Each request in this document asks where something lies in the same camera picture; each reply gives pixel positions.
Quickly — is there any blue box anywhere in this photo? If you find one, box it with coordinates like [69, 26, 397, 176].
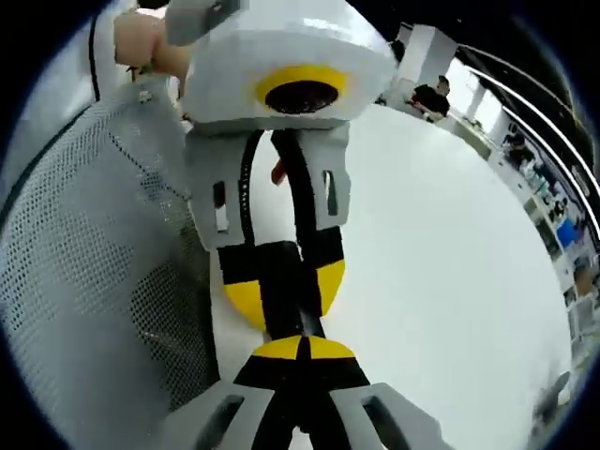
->
[556, 218, 581, 246]

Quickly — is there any black remote control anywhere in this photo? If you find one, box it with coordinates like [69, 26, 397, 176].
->
[255, 240, 325, 339]

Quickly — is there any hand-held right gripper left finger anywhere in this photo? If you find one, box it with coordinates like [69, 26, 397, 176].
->
[158, 335, 305, 450]

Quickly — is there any white ceiling light strip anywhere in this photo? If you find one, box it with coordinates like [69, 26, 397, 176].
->
[472, 69, 600, 203]
[457, 44, 600, 191]

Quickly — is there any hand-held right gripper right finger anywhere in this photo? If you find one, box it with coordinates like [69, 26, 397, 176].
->
[304, 335, 451, 450]

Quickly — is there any black cord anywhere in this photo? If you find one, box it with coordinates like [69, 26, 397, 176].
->
[87, 7, 103, 102]

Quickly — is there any person's left hand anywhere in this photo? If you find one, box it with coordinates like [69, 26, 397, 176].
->
[113, 10, 194, 82]

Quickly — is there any long white counter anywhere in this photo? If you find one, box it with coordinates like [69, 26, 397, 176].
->
[447, 114, 585, 329]

